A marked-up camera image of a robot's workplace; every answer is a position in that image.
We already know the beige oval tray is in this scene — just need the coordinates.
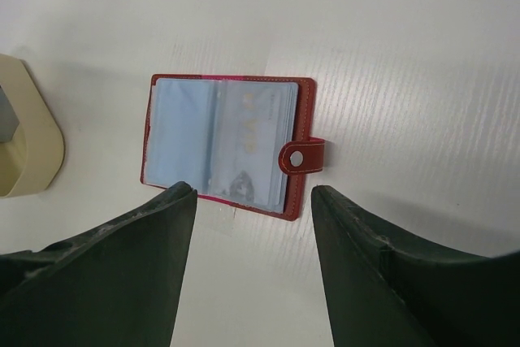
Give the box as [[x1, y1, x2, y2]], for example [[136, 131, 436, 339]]
[[1, 54, 65, 198]]

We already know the red leather card holder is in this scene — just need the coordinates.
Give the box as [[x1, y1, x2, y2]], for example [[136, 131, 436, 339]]
[[140, 74, 325, 221]]

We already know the silver VIP card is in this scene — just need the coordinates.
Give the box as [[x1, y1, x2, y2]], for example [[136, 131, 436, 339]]
[[210, 80, 298, 210]]

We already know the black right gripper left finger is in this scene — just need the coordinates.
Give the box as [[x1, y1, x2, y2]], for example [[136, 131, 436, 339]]
[[1, 182, 197, 346]]

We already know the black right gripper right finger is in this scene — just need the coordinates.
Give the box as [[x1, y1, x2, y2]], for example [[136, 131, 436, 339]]
[[311, 185, 519, 346]]

